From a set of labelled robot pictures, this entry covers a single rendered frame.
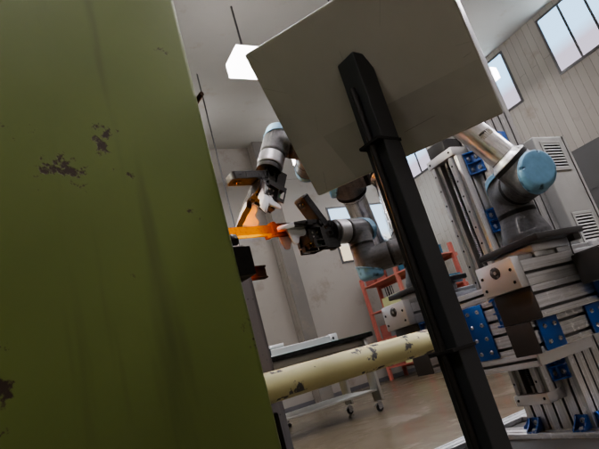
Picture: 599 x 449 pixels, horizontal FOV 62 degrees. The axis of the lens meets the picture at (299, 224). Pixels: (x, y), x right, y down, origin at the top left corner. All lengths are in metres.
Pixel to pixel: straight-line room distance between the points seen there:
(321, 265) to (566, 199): 9.25
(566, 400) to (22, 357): 1.66
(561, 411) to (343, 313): 9.28
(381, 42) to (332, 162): 0.22
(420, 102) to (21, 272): 0.62
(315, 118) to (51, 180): 0.44
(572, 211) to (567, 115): 8.37
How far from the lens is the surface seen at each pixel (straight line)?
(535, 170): 1.55
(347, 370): 0.84
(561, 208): 2.08
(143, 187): 0.70
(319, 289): 10.90
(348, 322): 11.07
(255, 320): 1.04
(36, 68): 0.75
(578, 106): 10.33
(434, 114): 0.86
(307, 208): 1.43
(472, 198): 1.89
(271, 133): 1.47
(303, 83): 0.88
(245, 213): 1.37
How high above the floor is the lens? 0.63
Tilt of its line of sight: 16 degrees up
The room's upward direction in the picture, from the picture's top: 16 degrees counter-clockwise
